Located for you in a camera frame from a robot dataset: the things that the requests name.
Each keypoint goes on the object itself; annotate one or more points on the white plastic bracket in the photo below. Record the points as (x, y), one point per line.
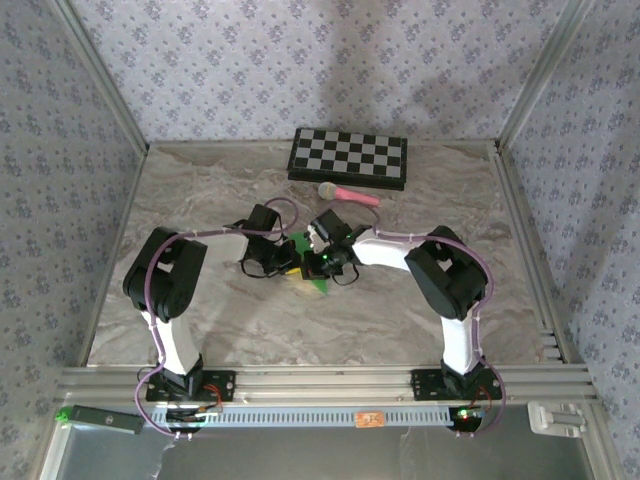
(555, 420)

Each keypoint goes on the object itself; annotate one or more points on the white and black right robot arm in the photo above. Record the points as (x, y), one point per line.
(450, 280)

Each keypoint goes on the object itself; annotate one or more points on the long aluminium mounting rail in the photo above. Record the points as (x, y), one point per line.
(325, 382)

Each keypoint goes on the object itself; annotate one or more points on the pink toy microphone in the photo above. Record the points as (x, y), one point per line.
(350, 195)

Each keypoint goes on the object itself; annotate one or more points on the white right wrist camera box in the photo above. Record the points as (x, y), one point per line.
(312, 239)

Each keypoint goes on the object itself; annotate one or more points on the black bar device green tip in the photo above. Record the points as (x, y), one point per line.
(105, 419)

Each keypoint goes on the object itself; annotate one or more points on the aluminium side rail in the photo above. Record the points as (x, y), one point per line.
(125, 215)
(505, 175)

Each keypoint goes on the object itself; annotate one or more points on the small circuit board green light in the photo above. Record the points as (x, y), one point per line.
(467, 415)

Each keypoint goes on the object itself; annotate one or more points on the black and grey folding chessboard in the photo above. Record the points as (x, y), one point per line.
(350, 155)

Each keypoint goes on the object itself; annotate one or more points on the aluminium frame post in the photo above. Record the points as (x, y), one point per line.
(545, 75)
(100, 75)

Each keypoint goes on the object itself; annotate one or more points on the green square paper sheet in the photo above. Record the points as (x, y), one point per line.
(320, 285)

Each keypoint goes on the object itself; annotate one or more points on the orange paper label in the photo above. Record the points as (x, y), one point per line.
(370, 419)

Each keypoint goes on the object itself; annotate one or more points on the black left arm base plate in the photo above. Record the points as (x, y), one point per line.
(220, 385)

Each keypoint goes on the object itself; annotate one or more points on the grey metal sheet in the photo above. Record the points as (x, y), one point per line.
(325, 455)

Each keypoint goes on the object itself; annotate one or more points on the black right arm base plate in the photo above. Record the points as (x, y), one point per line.
(425, 385)

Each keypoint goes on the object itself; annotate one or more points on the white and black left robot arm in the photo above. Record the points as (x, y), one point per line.
(175, 345)

